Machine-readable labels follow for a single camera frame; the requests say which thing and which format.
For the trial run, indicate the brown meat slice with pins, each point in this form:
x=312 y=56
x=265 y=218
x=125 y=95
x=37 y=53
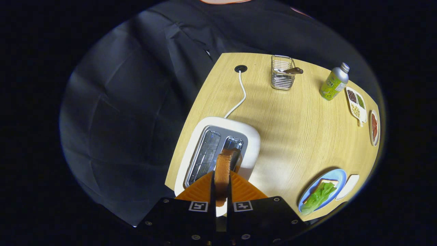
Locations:
x=374 y=128

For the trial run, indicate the white divided dish with beans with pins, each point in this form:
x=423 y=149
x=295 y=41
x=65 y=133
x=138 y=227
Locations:
x=363 y=116

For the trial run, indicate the green metal bottle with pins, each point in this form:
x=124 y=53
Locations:
x=333 y=85

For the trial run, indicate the white oval plate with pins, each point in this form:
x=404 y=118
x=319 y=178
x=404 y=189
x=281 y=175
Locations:
x=374 y=143

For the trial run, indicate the green lettuce leaf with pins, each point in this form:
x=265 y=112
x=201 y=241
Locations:
x=319 y=196

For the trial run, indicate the toasted bread slice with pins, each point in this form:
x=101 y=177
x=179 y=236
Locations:
x=222 y=171

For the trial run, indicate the white rounded rectangular plate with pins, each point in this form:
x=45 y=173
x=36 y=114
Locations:
x=348 y=186

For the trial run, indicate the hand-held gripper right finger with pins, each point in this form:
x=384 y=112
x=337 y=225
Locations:
x=229 y=191

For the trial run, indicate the white toaster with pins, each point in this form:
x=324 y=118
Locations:
x=251 y=136

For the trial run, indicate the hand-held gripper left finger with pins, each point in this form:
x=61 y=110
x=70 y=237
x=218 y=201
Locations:
x=213 y=191

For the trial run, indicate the blue plate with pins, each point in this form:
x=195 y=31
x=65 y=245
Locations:
x=336 y=176

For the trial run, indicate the white bread slice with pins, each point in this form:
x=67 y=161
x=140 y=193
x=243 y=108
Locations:
x=327 y=180

